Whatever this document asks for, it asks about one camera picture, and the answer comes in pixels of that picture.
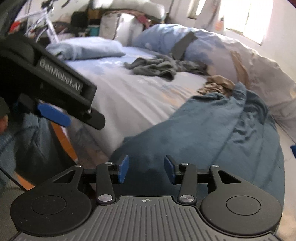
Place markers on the blue white printed duvet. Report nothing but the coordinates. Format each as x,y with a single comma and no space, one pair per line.
266,76

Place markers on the window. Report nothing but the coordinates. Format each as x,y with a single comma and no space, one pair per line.
242,18

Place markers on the beige tights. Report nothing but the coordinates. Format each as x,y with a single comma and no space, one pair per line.
216,84

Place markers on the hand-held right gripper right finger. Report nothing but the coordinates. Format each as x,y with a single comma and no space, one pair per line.
168,170

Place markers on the teal blue shirt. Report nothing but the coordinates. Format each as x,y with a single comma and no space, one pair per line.
208,129

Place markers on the light blue pillow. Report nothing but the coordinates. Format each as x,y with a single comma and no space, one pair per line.
87,48

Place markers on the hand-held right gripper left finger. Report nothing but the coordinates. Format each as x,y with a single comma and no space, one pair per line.
123,170

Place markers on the dark grey cloth strip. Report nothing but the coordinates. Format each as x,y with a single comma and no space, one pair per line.
183,45

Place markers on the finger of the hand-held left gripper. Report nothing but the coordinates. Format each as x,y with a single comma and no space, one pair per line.
96,119
54,114

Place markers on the person's blue grey clothing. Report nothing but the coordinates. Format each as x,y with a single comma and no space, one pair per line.
30,143

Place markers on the pink red cloth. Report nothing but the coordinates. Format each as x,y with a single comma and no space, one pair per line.
143,20

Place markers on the white storage bag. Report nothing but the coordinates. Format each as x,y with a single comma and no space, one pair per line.
111,25

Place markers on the white bedding pile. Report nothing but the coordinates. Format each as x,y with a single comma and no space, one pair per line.
138,7

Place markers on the olive grey shirt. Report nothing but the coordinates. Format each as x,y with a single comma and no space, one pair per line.
152,66

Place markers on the teal storage box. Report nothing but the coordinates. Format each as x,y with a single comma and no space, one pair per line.
93,30

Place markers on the white bicycle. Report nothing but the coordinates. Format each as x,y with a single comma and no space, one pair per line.
49,25

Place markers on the person's left hand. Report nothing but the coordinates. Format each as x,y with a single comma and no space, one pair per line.
2,125

